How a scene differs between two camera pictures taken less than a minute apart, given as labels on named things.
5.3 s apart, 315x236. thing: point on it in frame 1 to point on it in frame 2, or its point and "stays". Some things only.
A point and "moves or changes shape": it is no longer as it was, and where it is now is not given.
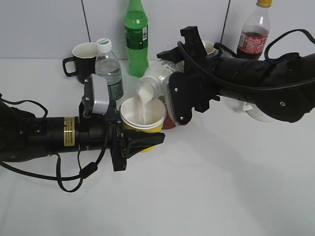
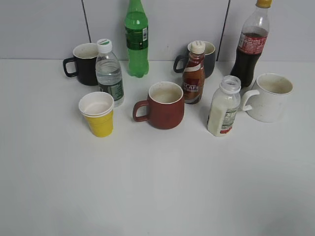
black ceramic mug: x=85 y=55 stays
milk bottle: x=151 y=87 to x=224 y=106
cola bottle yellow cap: x=253 y=39 stays
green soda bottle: x=137 y=39 stays
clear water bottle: x=107 y=63 stays
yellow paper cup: x=139 y=115 moves or changes shape
